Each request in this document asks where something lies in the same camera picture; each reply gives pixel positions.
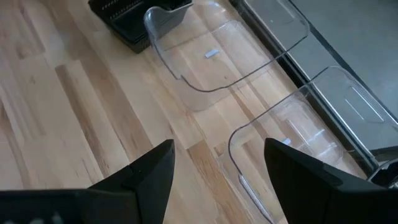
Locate clear plastic bin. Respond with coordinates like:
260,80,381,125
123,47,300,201
228,65,398,224
143,0,311,112

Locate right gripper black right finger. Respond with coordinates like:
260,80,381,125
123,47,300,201
264,138,398,224

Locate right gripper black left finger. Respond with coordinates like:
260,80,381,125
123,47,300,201
0,139,176,224

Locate black clamp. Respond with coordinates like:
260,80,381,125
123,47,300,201
368,157,398,189

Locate black mesh basket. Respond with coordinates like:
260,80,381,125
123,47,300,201
88,0,193,54

